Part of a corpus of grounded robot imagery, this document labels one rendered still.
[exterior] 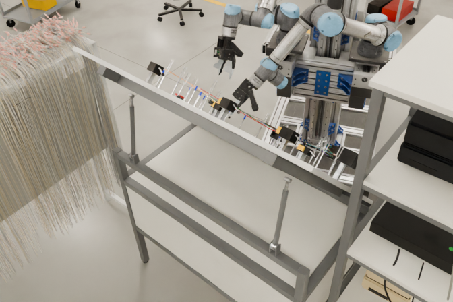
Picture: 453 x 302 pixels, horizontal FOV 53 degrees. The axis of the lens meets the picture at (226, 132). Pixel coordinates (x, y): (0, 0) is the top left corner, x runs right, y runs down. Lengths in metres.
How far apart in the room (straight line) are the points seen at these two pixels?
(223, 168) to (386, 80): 1.37
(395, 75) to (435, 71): 0.12
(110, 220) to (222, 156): 1.18
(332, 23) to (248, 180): 0.92
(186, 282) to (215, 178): 0.84
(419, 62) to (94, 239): 2.53
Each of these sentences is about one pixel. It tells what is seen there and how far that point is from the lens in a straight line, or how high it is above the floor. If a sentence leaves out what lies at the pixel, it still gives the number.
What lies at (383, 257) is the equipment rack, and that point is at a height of 1.06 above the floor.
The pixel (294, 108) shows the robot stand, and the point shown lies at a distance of 3.92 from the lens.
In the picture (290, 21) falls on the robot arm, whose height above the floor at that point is 1.32.
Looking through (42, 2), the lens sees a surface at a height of 0.29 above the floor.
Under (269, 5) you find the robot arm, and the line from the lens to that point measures 2.38.
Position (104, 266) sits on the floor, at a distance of 3.23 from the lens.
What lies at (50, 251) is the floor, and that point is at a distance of 3.43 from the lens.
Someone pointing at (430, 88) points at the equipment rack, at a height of 1.85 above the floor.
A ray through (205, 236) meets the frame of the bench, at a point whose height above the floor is 0.80.
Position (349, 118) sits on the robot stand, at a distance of 3.88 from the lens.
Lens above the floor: 2.59
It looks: 41 degrees down
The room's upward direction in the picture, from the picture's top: 3 degrees counter-clockwise
